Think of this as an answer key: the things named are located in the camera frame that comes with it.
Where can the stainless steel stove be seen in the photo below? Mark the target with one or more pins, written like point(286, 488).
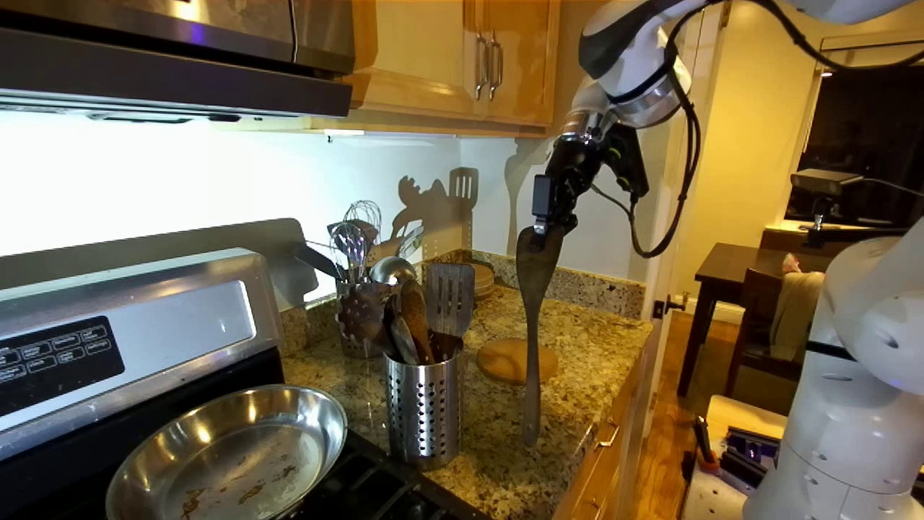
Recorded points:
point(103, 344)

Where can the dark television screen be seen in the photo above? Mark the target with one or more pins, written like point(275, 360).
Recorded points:
point(874, 124)

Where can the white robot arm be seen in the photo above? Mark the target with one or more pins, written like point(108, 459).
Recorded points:
point(634, 82)

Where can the wooden upper cabinet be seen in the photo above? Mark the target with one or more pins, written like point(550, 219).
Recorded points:
point(458, 62)

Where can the metal whisk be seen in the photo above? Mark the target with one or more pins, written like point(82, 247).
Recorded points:
point(352, 234)

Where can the wooden base cabinet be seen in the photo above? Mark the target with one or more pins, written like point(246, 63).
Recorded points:
point(609, 453)

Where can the dark wooden spoon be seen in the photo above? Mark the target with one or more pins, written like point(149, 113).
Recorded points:
point(536, 263)

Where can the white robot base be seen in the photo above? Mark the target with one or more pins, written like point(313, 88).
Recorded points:
point(853, 440)

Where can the stainless steel frying pan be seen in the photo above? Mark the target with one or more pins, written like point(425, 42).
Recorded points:
point(253, 453)

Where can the round cork trivet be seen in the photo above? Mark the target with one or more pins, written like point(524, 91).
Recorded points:
point(503, 360)

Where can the glass utensil jar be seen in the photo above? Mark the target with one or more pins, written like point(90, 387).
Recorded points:
point(363, 318)

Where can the dark wooden side table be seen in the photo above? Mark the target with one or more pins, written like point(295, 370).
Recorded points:
point(748, 279)

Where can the perforated steel utensil holder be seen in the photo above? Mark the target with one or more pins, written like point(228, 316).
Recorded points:
point(423, 412)

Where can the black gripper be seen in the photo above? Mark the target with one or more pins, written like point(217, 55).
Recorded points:
point(578, 154)

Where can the dark wooden spatula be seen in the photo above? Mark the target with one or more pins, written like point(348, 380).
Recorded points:
point(407, 323)

